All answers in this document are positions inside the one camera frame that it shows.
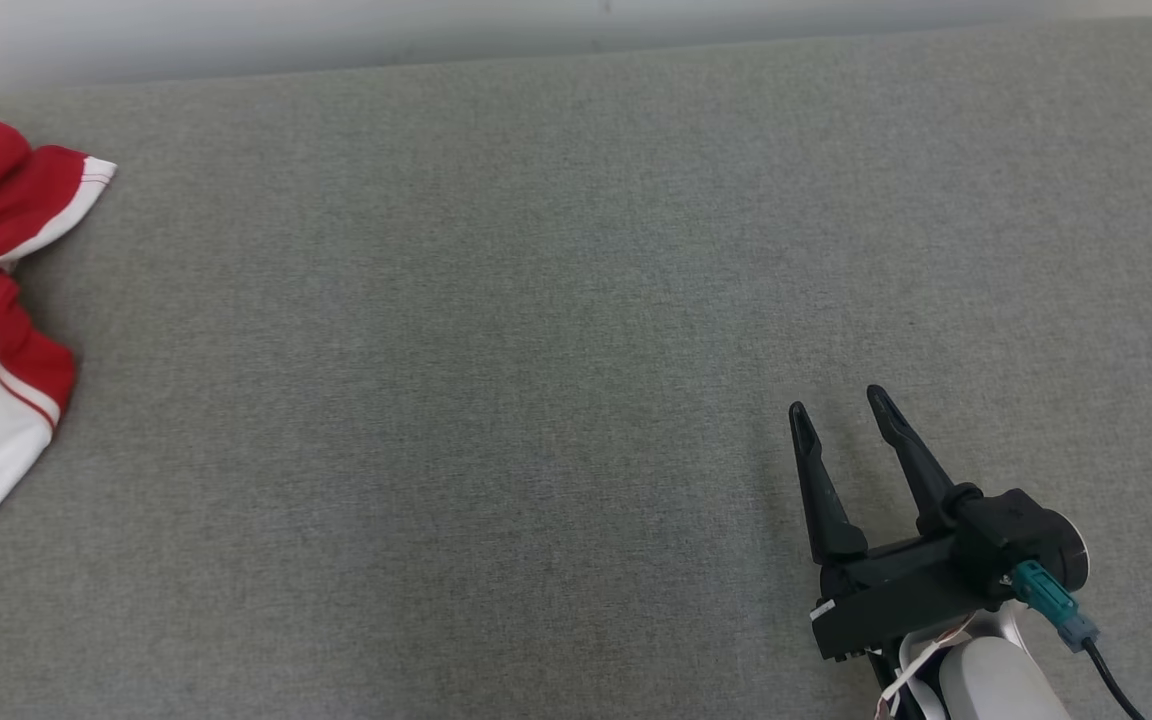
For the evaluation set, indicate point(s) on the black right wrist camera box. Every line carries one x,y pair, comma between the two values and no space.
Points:
1011,530

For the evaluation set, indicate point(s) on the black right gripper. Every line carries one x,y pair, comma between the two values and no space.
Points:
896,595

